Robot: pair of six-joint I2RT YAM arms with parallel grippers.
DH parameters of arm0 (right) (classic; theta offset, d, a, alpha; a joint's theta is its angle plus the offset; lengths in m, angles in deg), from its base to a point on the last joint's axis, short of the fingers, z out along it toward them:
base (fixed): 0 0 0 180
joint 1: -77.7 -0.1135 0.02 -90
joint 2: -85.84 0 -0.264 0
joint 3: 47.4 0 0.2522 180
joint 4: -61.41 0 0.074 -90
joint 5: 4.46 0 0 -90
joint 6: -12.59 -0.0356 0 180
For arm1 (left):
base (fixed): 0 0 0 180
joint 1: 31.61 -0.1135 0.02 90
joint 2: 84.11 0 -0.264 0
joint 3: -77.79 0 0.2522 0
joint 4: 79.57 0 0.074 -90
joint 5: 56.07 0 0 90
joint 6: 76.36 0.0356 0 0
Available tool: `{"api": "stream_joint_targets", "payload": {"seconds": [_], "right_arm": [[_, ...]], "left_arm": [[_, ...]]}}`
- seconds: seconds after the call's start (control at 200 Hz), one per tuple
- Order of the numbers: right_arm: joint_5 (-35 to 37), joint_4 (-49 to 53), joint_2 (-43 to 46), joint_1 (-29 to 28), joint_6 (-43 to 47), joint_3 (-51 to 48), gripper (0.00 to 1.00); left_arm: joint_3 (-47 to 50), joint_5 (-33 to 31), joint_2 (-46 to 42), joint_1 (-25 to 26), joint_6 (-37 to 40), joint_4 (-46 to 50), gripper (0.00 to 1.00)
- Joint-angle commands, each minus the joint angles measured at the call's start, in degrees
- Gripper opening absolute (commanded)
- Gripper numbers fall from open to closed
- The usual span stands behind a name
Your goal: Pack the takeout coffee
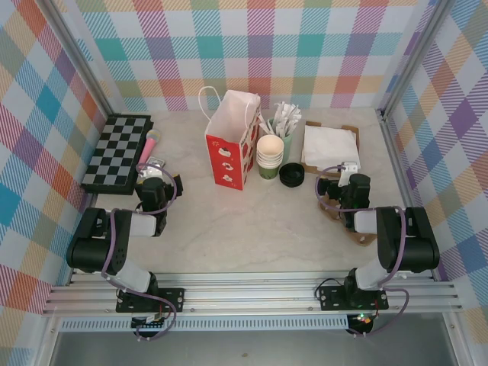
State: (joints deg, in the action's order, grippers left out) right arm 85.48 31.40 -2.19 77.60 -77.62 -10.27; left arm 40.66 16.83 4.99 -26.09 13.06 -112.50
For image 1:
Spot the aluminium side rail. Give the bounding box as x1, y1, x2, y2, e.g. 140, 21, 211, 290
378, 109, 438, 282

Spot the aluminium frame post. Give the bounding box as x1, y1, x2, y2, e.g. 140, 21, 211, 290
379, 0, 454, 119
45, 0, 124, 117

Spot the red white paper bag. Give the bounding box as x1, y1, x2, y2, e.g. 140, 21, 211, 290
197, 85, 265, 191

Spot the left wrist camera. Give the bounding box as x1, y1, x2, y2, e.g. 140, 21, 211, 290
136, 165, 164, 180

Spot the black grey chessboard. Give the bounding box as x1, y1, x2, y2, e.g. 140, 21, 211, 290
81, 114, 156, 196

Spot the purple cable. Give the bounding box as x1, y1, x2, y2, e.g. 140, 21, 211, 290
314, 164, 411, 339
99, 162, 185, 343

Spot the mint green holder cup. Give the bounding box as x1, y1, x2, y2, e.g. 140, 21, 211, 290
266, 117, 294, 160

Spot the brown cardboard napkin tray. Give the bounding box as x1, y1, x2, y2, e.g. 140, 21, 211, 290
300, 120, 361, 177

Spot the small controller circuit board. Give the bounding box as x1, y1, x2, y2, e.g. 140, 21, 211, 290
131, 314, 169, 329
348, 312, 374, 326

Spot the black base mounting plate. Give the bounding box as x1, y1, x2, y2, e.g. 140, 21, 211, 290
115, 287, 187, 314
317, 285, 390, 312

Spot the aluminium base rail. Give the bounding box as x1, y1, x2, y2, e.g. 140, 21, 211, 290
41, 271, 464, 316

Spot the white slotted cable duct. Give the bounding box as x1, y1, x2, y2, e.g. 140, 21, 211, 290
59, 318, 350, 332

